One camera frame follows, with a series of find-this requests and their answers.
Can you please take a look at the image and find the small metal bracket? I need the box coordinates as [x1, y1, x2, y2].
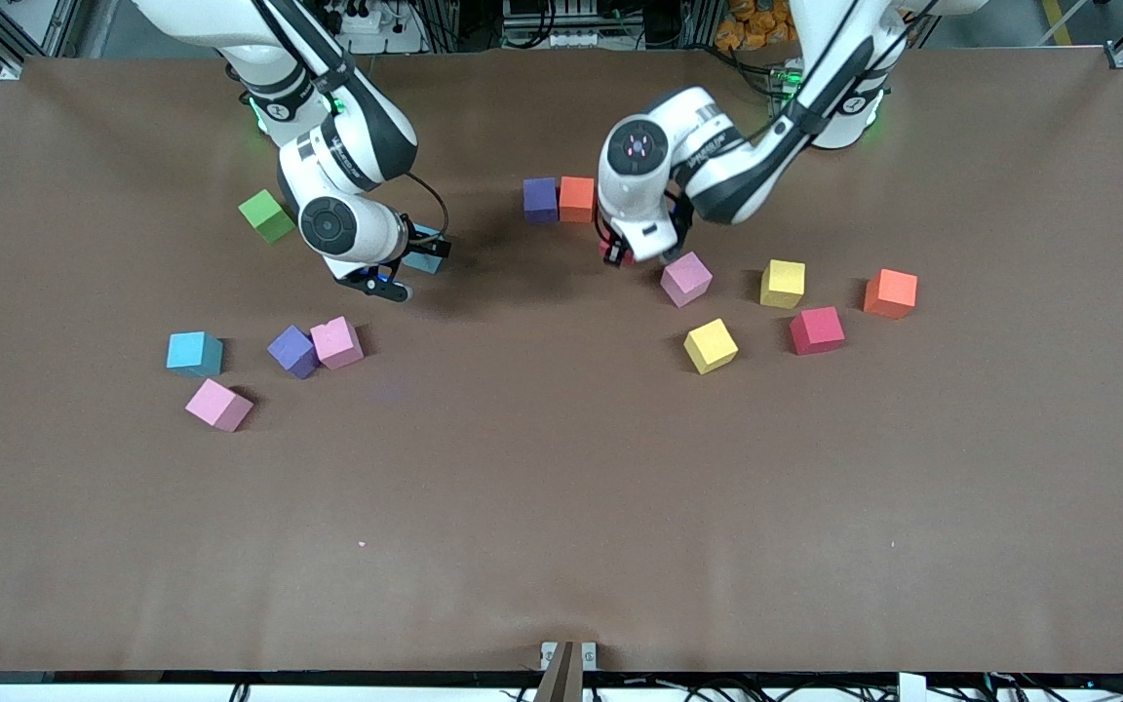
[540, 641, 599, 672]

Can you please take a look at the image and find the dented pink foam cube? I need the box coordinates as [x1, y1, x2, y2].
[309, 315, 366, 371]

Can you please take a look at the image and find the light blue foam cube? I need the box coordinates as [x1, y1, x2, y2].
[166, 331, 224, 378]
[404, 226, 447, 275]

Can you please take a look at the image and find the black electronics rack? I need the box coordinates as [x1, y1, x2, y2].
[501, 0, 709, 52]

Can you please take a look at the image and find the black table edge rail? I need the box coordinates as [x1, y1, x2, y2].
[0, 668, 1123, 686]

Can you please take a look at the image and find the purple foam cube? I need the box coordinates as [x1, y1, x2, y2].
[523, 176, 561, 225]
[266, 324, 321, 380]

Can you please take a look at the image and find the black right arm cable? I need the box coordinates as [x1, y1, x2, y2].
[404, 173, 451, 240]

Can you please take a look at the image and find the white power strip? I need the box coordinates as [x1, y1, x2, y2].
[323, 0, 426, 55]

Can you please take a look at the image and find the yellow foam cube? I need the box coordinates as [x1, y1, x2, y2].
[683, 318, 740, 376]
[759, 258, 807, 310]

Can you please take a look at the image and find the orange foam cube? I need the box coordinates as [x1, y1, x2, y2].
[559, 176, 598, 225]
[863, 268, 919, 321]

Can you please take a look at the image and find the green foam cube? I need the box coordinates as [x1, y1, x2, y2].
[238, 188, 293, 245]

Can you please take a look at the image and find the brown wooden post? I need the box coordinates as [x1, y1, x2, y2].
[533, 641, 586, 702]

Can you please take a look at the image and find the orange fruit net bag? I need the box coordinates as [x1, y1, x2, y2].
[715, 0, 801, 52]

